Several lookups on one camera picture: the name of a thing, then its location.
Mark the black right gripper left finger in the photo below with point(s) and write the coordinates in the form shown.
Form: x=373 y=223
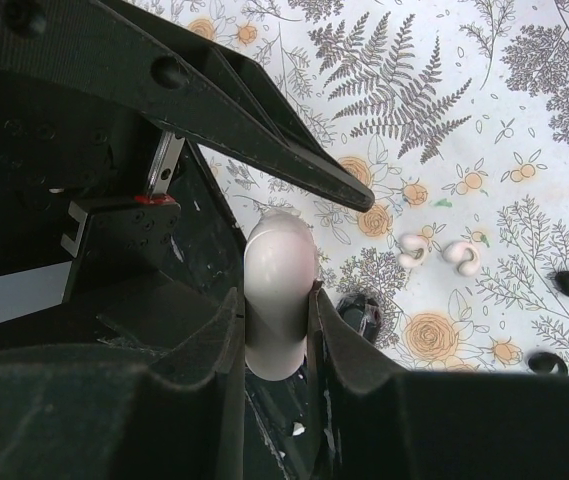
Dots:
x=89 y=411

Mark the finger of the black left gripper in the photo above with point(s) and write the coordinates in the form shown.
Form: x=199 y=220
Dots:
x=179 y=80

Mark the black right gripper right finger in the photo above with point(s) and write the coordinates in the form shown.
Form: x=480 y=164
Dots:
x=369 y=418

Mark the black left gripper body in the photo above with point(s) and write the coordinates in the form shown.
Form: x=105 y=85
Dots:
x=152 y=244

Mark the white earbud charging case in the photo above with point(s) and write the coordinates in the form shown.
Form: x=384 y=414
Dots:
x=280 y=267

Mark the black earbud charging case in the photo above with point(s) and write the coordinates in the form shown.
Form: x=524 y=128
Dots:
x=362 y=313

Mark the white earbud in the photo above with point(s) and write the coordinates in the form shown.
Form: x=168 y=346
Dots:
x=413 y=251
x=464 y=256

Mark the floral patterned table mat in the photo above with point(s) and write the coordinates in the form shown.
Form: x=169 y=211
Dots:
x=456 y=115

